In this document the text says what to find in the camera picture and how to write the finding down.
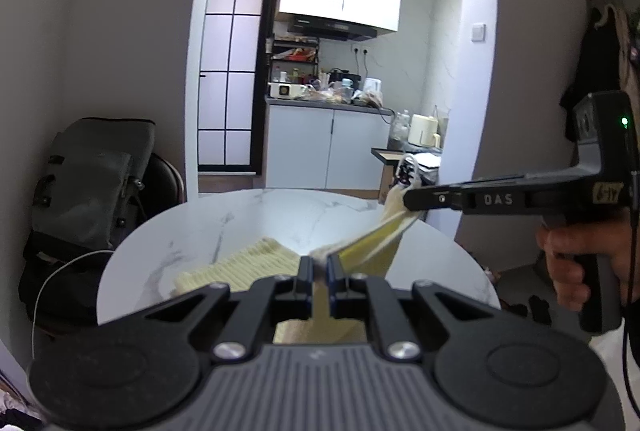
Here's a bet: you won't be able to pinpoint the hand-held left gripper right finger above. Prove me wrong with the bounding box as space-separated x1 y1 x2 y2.
324 255 498 363

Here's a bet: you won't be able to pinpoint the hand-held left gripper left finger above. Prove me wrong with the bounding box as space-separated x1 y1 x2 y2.
144 255 317 363

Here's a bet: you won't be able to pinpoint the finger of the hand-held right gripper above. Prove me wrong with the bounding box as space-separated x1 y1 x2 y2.
401 174 526 214

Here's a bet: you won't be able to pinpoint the yellow knitted towel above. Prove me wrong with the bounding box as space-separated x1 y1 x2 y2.
172 183 422 348

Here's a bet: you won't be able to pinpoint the person's right hand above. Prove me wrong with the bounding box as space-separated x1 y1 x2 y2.
536 205 640 313

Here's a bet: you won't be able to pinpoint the wooden side cart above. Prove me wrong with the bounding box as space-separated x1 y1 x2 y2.
371 145 444 206

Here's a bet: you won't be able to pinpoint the cream countertop appliance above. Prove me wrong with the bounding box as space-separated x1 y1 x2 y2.
408 113 440 148

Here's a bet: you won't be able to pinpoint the glass jars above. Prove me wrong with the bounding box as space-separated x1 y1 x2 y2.
389 110 412 145

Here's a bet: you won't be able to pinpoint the dark hanging coat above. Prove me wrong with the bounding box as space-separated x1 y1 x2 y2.
559 2 640 142

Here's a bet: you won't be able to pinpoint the white base cabinet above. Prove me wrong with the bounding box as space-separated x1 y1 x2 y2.
264 98 394 192

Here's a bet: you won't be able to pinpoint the black shoes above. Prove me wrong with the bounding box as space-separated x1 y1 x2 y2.
529 294 552 324

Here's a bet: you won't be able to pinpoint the black chair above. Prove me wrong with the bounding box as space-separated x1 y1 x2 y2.
134 152 187 233

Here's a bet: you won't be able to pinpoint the small white appliance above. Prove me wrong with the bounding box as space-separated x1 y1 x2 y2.
268 82 309 100

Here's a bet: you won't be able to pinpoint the black kitchen rack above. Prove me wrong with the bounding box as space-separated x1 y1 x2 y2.
271 38 321 84

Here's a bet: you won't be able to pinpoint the black range hood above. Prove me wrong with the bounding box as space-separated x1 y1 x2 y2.
286 13 397 43

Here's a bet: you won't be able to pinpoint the black framed sliding door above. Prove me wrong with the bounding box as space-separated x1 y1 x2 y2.
196 0 282 176

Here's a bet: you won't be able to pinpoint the grey backpack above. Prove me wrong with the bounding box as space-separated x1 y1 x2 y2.
31 117 157 254

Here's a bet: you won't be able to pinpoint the black bag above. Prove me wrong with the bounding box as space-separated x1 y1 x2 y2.
19 230 117 339

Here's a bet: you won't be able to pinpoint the white tube frame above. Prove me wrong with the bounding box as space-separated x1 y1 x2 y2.
394 154 422 188

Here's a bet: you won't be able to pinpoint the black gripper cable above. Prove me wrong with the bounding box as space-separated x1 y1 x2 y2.
619 301 640 414

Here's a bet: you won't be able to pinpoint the white cable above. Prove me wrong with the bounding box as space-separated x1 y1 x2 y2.
30 249 117 358

